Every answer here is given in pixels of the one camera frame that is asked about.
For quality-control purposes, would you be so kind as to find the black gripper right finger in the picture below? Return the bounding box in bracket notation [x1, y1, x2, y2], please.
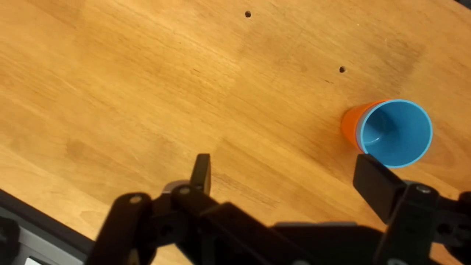
[351, 151, 471, 265]

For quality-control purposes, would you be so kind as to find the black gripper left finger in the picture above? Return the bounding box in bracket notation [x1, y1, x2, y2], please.
[86, 151, 297, 265]

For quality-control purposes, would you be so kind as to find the blue plastic cup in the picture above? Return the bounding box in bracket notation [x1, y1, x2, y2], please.
[356, 98, 435, 170]

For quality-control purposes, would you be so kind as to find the orange plastic cup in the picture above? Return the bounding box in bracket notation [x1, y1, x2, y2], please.
[340, 100, 385, 154]

